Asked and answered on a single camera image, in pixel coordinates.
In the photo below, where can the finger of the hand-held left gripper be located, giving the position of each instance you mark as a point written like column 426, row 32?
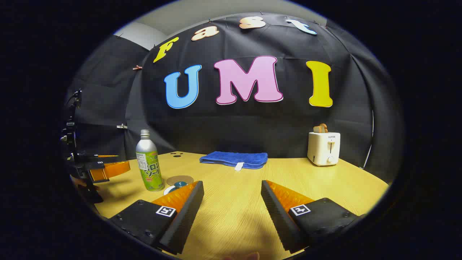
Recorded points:
column 97, row 156
column 112, row 170

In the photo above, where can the black backdrop cloth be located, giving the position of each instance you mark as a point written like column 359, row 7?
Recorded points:
column 252, row 126

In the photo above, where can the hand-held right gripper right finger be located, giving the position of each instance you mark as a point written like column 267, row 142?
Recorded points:
column 278, row 213

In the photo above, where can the metal clip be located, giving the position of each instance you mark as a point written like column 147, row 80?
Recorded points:
column 122, row 126

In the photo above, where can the bread slice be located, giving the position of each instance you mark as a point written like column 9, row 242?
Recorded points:
column 320, row 128

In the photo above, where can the round brown coaster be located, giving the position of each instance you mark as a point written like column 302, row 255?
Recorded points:
column 177, row 178

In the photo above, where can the white toaster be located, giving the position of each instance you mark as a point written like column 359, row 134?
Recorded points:
column 321, row 150

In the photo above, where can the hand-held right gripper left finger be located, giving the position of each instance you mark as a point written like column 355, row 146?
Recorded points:
column 186, row 213

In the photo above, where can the silver green water bottle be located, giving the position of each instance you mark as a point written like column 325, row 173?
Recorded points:
column 146, row 151

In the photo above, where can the folded blue towel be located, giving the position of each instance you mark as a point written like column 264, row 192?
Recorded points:
column 231, row 158

